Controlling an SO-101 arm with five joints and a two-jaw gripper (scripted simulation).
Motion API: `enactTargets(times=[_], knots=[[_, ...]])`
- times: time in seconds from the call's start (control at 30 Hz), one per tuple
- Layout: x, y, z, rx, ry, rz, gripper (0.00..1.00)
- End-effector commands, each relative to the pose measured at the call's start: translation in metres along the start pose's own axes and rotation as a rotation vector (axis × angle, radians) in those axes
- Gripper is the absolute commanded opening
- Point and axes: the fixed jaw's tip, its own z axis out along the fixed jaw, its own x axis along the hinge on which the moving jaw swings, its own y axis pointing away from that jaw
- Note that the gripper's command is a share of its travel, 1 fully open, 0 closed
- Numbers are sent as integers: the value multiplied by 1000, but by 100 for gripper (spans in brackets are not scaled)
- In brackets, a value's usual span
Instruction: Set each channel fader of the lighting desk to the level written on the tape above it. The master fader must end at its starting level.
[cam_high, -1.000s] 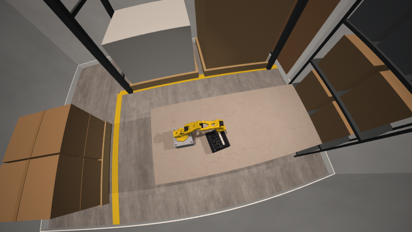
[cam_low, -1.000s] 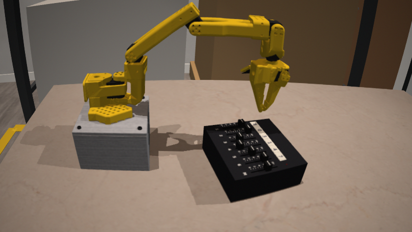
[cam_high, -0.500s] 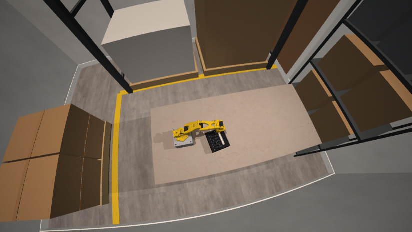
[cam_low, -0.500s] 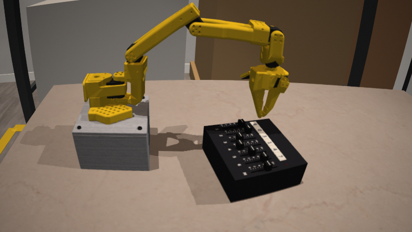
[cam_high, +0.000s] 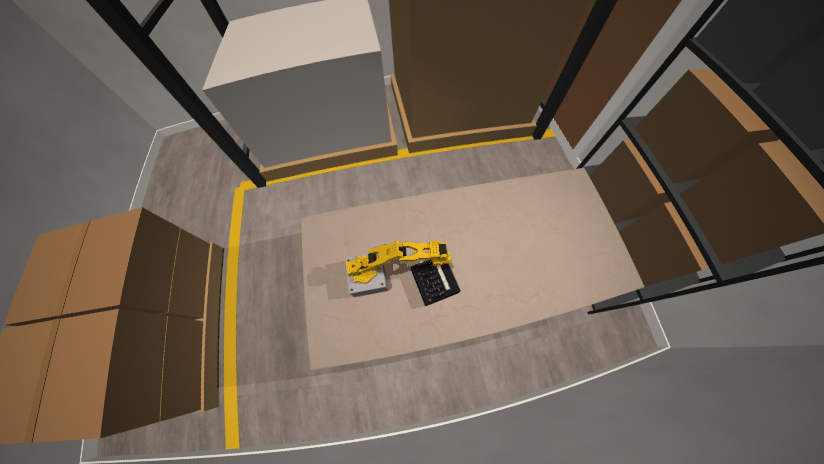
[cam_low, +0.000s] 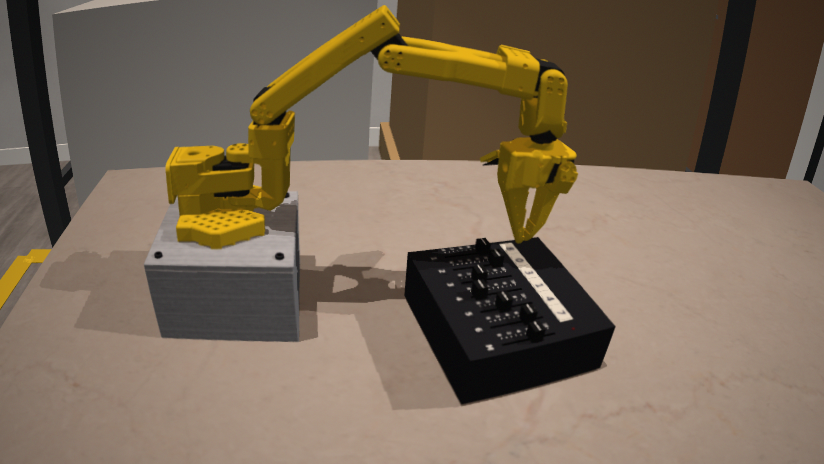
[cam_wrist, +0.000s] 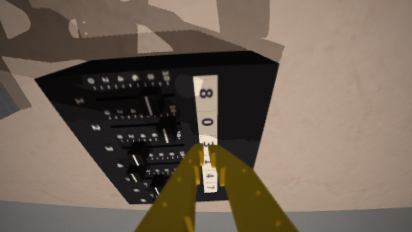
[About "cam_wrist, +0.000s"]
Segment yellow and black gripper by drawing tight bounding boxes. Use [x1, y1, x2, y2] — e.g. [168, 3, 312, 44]
[134, 143, 299, 232]

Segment black lighting desk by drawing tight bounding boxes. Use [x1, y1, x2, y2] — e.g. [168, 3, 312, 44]
[35, 50, 279, 205]

